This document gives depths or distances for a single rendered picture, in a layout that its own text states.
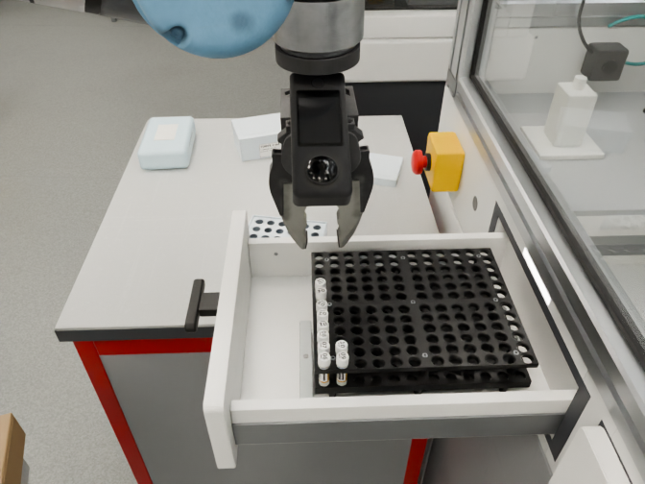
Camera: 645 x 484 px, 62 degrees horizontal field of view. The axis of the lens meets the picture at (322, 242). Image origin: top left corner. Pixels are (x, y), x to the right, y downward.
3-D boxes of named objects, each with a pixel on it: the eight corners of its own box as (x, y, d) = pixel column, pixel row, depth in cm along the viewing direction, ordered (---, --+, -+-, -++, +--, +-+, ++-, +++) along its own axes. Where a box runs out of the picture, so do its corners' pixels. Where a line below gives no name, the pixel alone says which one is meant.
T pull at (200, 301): (185, 335, 57) (182, 326, 56) (195, 284, 62) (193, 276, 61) (220, 334, 57) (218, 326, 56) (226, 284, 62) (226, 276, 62)
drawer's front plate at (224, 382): (218, 471, 54) (202, 408, 47) (241, 271, 76) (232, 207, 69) (235, 471, 54) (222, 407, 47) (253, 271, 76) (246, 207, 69)
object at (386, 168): (329, 178, 104) (329, 170, 103) (340, 155, 111) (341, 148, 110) (395, 187, 102) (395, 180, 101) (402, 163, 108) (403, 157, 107)
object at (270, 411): (236, 447, 54) (229, 413, 50) (251, 271, 74) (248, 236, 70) (631, 434, 55) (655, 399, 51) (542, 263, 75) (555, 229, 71)
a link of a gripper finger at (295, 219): (304, 220, 61) (314, 150, 55) (306, 255, 57) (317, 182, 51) (277, 218, 61) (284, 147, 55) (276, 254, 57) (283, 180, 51)
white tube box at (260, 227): (241, 265, 85) (238, 247, 83) (254, 231, 92) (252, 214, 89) (319, 274, 84) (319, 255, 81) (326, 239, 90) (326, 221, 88)
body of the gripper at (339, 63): (354, 138, 57) (357, 20, 49) (363, 185, 50) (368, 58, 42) (281, 141, 57) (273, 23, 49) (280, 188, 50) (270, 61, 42)
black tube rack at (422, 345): (315, 407, 57) (315, 370, 53) (311, 289, 71) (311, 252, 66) (523, 400, 58) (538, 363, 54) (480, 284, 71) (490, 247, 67)
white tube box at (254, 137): (241, 162, 109) (238, 139, 105) (233, 141, 115) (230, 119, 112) (302, 152, 112) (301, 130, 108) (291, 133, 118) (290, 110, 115)
